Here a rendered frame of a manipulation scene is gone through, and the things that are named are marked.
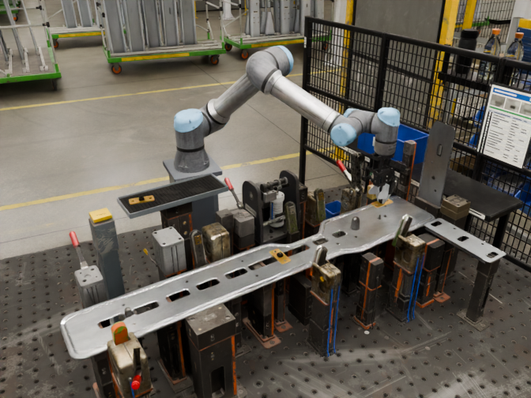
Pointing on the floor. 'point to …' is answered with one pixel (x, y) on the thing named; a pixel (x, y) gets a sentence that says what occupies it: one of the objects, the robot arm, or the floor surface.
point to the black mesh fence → (409, 105)
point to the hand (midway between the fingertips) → (382, 198)
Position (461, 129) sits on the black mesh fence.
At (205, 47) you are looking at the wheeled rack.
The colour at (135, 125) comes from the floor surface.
